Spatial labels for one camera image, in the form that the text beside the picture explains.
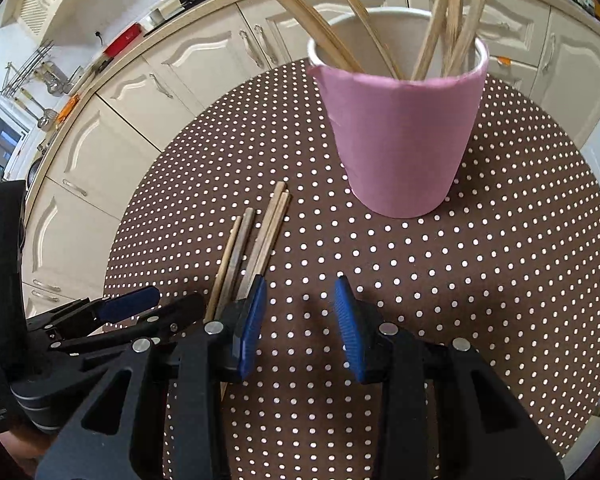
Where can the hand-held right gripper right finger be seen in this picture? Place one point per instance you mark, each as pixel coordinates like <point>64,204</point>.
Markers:
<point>352,332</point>

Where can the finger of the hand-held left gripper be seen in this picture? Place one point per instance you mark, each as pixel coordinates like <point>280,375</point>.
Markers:
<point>180,310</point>
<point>130,302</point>

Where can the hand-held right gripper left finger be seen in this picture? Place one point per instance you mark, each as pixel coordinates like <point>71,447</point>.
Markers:
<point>250,330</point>

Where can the slender bamboo chopstick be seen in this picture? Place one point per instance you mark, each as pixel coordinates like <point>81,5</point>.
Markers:
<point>276,225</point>
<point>225,265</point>
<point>266,225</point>
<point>237,260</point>

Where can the pink cup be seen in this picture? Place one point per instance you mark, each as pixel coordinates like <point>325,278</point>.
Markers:
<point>405,150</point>

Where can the pile of bamboo chopsticks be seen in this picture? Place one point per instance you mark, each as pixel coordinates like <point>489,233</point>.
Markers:
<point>450,15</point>

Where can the brown polka dot tablecloth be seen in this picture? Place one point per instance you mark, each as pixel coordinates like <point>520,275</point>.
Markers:
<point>480,285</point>

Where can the stainless steel sink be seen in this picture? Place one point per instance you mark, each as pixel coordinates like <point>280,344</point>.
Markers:
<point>35,172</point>

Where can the orange scrubber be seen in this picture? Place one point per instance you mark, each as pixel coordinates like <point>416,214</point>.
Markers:
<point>66,109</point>

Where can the small white cup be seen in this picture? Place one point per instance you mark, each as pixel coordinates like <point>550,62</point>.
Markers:
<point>156,16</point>

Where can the metal wall utensil rack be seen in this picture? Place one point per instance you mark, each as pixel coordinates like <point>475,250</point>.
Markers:
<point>27,67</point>

